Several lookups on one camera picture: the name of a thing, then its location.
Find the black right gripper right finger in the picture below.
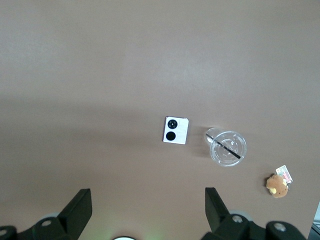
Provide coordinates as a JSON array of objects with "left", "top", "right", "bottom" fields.
[{"left": 201, "top": 187, "right": 307, "bottom": 240}]

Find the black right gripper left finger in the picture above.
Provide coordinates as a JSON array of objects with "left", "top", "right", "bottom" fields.
[{"left": 0, "top": 188, "right": 93, "bottom": 240}]

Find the brown plush toy with tag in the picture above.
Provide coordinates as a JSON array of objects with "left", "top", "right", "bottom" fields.
[{"left": 265, "top": 164, "right": 294, "bottom": 199}]

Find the clear plastic lidded cup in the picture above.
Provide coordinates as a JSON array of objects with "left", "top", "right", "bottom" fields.
[{"left": 204, "top": 127, "right": 248, "bottom": 168}]

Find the black drinking straw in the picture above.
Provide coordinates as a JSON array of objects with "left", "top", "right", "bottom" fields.
[{"left": 206, "top": 133, "right": 242, "bottom": 159}]

